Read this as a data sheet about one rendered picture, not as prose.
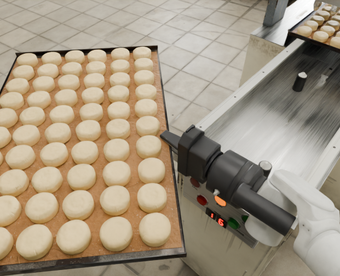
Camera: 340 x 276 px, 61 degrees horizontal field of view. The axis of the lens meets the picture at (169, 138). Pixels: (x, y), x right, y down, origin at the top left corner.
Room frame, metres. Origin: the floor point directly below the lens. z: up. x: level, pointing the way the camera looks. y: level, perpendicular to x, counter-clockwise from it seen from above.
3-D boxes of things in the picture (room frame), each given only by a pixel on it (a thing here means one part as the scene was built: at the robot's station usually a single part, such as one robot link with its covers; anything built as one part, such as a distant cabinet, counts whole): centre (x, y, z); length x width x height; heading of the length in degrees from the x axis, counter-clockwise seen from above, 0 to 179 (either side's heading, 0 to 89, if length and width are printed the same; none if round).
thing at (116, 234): (0.19, 0.08, 1.01); 0.05 x 0.05 x 0.02
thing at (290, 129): (0.65, -0.38, 0.45); 0.70 x 0.34 x 0.90; 138
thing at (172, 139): (0.39, -0.01, 1.01); 0.06 x 0.03 x 0.02; 51
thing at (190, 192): (0.37, -0.14, 0.77); 0.24 x 0.04 x 0.14; 48
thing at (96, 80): (0.58, 0.19, 1.01); 0.05 x 0.05 x 0.02
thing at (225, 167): (0.33, -0.08, 1.00); 0.12 x 0.10 x 0.13; 51
